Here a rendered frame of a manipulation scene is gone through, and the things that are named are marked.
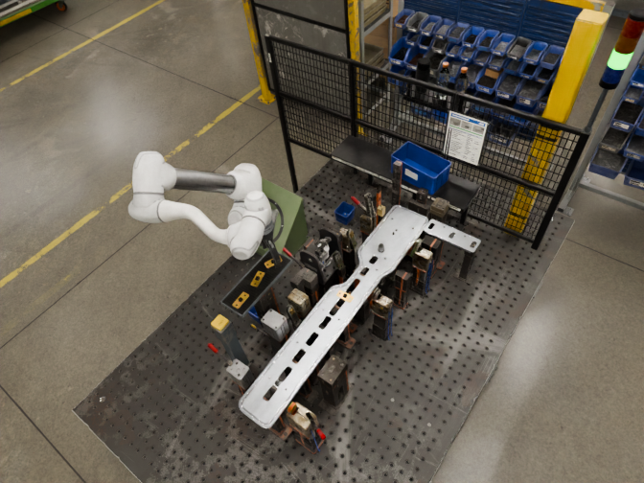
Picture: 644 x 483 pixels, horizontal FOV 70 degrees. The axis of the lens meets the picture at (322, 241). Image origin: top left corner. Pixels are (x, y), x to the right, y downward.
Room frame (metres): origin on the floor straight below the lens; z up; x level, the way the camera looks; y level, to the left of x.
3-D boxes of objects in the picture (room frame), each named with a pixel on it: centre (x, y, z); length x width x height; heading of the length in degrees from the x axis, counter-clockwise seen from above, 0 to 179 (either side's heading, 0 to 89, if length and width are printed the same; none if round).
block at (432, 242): (1.47, -0.58, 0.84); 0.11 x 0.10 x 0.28; 48
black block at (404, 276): (1.28, -0.39, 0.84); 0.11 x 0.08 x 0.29; 48
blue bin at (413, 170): (1.92, -0.61, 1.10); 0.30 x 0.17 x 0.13; 40
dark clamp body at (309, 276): (1.30, 0.09, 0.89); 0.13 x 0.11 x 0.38; 48
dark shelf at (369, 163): (2.00, -0.53, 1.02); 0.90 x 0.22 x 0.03; 48
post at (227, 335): (1.05, 0.50, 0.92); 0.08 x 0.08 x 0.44; 48
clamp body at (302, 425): (0.63, 0.18, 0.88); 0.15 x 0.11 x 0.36; 48
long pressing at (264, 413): (1.18, -0.07, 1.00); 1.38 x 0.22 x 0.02; 138
